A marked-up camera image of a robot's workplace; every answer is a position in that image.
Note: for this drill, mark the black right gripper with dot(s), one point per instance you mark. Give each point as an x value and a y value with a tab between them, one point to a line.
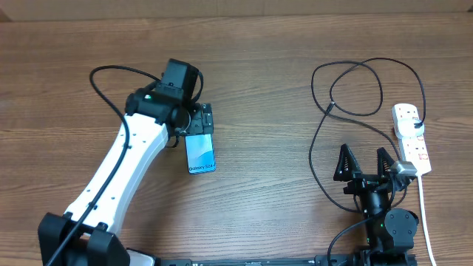
361	180

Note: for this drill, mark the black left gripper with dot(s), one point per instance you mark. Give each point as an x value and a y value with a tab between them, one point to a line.
202	120

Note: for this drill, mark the Samsung Galaxy smartphone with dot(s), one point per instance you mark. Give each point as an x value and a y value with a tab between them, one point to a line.
200	153

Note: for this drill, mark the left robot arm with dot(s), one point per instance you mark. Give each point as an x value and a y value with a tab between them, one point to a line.
87	233

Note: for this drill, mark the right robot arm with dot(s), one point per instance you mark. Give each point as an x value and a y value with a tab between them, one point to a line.
390	231

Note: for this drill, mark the white charger plug adapter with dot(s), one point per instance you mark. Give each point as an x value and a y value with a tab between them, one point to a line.
409	128

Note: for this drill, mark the white power strip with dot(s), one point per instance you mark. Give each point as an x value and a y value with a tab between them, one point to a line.
412	149

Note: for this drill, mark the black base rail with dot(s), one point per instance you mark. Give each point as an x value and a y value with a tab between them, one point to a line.
319	260

